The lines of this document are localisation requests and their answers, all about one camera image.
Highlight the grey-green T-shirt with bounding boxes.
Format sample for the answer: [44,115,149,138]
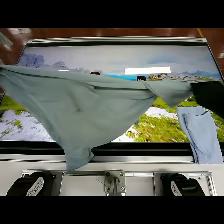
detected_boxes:
[0,64,194,172]

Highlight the light blue garment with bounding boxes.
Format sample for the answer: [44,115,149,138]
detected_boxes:
[176,105,224,165]

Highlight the silver frame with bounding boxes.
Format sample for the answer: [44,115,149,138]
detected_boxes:
[0,35,224,197]

